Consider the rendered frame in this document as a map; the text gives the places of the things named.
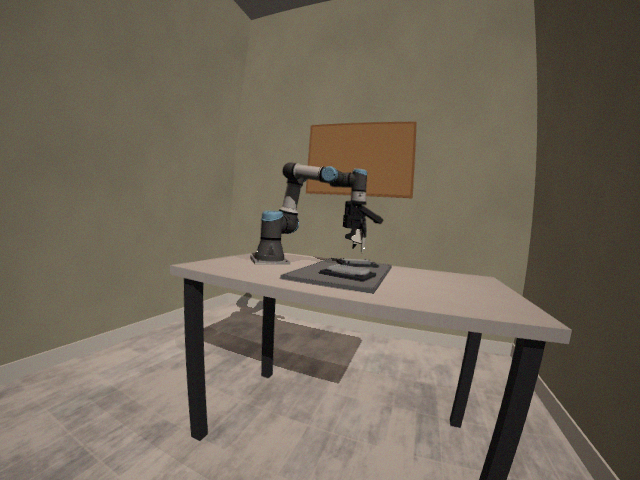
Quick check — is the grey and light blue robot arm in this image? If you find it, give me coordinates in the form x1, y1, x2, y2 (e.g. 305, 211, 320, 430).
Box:
255, 162, 383, 261

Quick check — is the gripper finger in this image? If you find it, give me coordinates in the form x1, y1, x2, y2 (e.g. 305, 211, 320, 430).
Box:
351, 221, 366, 253
345, 229, 357, 249

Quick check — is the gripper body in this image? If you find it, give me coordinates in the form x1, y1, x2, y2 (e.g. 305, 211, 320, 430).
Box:
343, 201, 366, 229

